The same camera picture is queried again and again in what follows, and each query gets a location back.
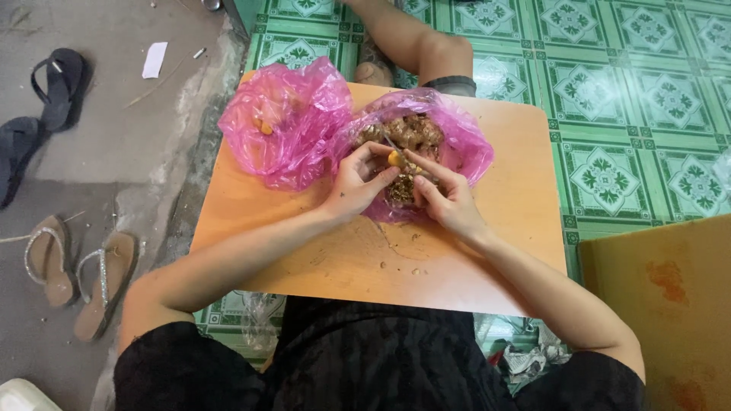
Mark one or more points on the person's right hand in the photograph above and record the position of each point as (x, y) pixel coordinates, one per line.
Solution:
(454, 205)

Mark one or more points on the person's left hand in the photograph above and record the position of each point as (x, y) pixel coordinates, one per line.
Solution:
(351, 191)

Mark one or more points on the peeled yellow root piece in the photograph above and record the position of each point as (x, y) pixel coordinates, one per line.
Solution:
(394, 158)

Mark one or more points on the small metal knife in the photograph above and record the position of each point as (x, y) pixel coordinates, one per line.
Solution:
(392, 147)

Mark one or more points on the pink bag with unpeeled roots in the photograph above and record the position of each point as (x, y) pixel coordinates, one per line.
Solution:
(462, 142)

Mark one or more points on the heap of brown unpeeled roots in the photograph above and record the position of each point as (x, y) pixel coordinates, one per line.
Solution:
(414, 132)

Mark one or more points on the pink bag with peeled pieces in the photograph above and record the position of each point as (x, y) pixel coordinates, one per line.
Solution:
(297, 114)

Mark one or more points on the peeled yellow pieces in bag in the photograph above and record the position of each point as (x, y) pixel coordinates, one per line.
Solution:
(265, 128)

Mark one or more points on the clear plastic bag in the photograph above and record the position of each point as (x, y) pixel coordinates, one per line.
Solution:
(261, 322)

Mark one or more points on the crumpled newspaper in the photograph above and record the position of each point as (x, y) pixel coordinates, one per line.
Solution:
(534, 359)

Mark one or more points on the person's black clothing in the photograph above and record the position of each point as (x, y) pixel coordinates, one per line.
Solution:
(371, 365)

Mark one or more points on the cigarette butt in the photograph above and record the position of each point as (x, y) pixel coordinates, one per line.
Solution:
(199, 53)

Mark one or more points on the yellow board with red stains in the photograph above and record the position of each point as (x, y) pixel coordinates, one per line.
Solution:
(657, 319)

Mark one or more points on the round metal object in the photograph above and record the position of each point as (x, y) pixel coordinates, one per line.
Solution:
(211, 4)

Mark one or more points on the white paper scrap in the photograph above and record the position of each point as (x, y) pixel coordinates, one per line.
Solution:
(155, 59)

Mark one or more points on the black flip-flop sandal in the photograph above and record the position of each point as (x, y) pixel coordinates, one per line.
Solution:
(17, 151)
(65, 85)

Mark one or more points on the white plastic container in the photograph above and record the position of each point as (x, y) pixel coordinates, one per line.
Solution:
(23, 397)

